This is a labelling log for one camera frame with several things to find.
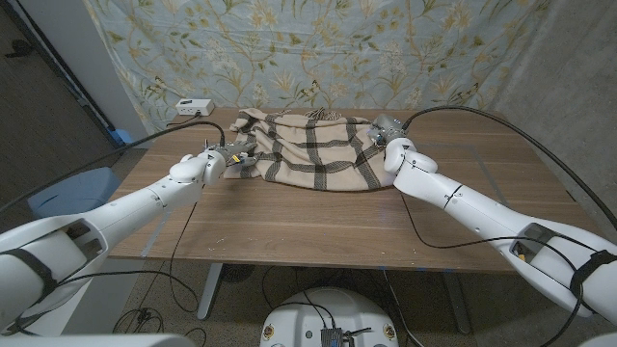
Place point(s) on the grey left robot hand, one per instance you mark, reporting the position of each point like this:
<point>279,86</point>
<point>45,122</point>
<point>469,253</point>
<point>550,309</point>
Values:
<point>233,153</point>

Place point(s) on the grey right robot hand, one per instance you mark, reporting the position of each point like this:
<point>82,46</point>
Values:
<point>388,129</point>

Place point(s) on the beige plaid scarf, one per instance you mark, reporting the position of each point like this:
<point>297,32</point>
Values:
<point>313,154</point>

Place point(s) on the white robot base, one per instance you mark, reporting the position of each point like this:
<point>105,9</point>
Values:
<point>303,313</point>

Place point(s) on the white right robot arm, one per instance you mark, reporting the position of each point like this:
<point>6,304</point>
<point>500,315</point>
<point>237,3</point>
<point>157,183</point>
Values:
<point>482,212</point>

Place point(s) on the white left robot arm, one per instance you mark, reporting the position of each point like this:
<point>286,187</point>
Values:
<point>120,217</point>

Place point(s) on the white power strip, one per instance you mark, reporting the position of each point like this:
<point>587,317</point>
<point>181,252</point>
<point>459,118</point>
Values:
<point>194,107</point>

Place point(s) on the floral printed backdrop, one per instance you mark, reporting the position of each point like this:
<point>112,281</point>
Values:
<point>313,48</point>

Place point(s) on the small blue object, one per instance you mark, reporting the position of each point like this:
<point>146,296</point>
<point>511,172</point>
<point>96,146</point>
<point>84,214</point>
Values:
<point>124,136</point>

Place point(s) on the black round fan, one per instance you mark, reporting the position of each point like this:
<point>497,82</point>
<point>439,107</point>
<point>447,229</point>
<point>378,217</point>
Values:
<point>236,273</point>

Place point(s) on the white table leg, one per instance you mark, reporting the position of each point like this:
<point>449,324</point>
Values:
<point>209,291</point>

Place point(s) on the blue-grey stool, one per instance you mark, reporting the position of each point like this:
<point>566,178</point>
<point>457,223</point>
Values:
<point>67,195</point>

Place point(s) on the grey table leg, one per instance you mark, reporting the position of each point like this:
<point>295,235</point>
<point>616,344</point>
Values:
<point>458,303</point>

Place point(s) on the black box on base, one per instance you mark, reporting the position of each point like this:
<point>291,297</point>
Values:
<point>331,338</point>

